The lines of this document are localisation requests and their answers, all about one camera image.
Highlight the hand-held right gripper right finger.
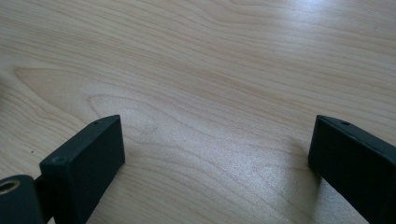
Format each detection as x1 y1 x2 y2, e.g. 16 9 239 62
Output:
307 114 396 224

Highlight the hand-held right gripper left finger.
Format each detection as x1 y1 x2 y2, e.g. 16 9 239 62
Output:
39 114 126 224

